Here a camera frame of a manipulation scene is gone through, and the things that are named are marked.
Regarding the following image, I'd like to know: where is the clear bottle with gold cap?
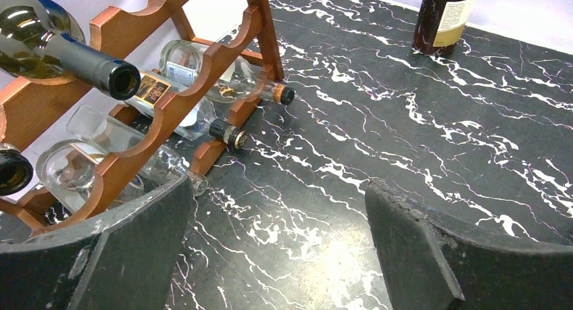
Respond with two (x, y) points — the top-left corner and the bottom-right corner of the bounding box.
(36, 139), (107, 214)

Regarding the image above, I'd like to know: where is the dark red gold-capped bottle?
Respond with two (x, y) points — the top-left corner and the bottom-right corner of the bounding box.
(413, 0), (475, 57)

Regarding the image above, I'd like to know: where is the clear bottle without cap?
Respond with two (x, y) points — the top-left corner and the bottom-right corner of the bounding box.
(66, 103), (209, 198)

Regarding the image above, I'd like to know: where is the green bottle with white label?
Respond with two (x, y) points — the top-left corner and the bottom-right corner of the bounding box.
(1, 0), (141, 101)

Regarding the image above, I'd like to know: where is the green bottle with tan label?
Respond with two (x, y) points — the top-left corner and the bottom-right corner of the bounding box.
(1, 143), (34, 197)

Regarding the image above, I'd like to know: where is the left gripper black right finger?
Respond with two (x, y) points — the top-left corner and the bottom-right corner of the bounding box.
(365, 181), (572, 309)

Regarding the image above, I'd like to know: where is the brown wooden wine rack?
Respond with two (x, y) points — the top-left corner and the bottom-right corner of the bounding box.
(1, 0), (283, 228)

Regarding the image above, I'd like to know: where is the clear bottle with cork cap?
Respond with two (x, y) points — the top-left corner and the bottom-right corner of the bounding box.
(159, 39), (296, 105)

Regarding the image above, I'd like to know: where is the clear bottle with black label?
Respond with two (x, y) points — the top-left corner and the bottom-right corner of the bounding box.
(126, 70), (248, 149)

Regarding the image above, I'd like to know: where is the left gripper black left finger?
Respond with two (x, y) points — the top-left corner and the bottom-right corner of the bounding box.
(1, 177), (193, 309)

